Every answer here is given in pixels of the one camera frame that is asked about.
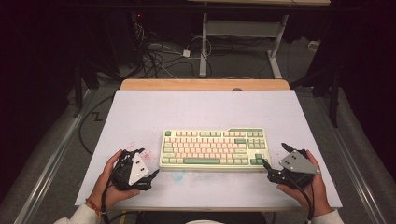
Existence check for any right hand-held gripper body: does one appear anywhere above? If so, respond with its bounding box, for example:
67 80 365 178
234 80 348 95
266 148 321 190

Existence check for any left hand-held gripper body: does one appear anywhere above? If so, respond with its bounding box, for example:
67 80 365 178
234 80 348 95
110 148 154 191

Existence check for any cream pink green keyboard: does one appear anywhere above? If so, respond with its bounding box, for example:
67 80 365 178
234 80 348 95
158 127 272 173

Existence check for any person's left hand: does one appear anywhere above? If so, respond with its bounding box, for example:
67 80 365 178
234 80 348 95
88 148 141 210

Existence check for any person's right hand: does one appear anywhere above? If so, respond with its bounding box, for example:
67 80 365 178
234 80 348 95
276 149 334 217

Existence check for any person's white clothing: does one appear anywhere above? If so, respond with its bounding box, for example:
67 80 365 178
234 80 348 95
184 219 225 224

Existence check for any white table board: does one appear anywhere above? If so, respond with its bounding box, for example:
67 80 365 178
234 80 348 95
74 89 344 210

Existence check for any black stand leg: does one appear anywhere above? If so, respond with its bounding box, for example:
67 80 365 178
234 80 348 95
72 60 86 119

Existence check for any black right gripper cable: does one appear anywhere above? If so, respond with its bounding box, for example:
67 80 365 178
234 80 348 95
281 170 316 222

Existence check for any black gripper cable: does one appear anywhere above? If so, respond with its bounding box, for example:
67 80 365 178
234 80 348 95
281 170 316 222
100 161 125 224

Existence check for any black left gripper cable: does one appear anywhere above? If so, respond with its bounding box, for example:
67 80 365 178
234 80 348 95
100 161 125 224

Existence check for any metal floor rail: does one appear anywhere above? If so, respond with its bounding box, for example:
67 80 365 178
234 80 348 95
313 95 390 224
12 89 96 224

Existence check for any orange bracelet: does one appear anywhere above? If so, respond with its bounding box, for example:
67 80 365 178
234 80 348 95
84 199 107 218

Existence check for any black floor cable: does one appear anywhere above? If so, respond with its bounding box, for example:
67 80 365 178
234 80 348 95
78 94 115 157

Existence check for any tangle of black cables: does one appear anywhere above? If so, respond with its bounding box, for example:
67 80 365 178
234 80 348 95
129 12 214 80

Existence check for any white metal desk frame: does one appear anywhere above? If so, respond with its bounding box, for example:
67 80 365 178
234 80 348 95
198 12 290 79

